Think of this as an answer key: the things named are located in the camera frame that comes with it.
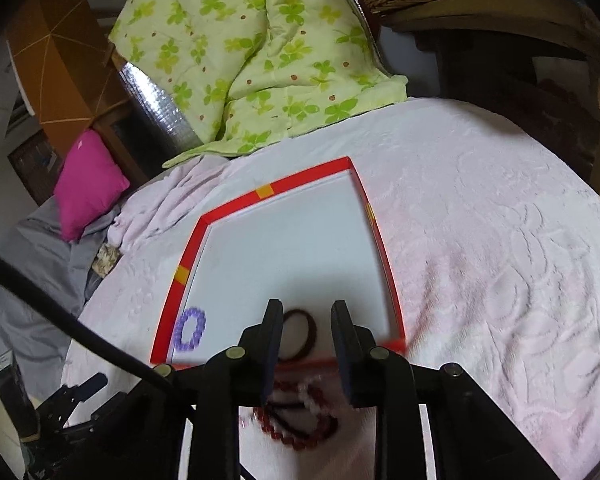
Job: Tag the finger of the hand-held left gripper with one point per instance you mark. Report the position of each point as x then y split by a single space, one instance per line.
80 390

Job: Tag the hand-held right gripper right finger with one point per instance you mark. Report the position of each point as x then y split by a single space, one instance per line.
343 367

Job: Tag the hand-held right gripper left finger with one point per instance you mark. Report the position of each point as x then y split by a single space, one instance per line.
269 365

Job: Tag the dark brown bangle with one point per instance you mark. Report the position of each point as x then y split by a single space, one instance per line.
312 332

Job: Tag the red shallow box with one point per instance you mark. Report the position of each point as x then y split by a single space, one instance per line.
290 240

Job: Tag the small patterned cloth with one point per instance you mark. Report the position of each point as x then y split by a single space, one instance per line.
105 258

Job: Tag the grey bed sheet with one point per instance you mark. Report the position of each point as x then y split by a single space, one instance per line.
35 245

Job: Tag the pale pink blanket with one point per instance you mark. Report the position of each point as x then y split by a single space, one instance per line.
480 260

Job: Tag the magenta pillow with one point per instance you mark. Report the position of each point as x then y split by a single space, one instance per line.
87 185

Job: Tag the green clover print quilt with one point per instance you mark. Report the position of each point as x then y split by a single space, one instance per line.
260 35

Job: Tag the orange cardboard box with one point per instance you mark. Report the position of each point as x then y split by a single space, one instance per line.
65 60

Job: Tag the wooden shelf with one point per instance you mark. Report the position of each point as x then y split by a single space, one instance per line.
480 15

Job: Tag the wooden furniture frame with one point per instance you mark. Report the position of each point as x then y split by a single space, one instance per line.
120 140

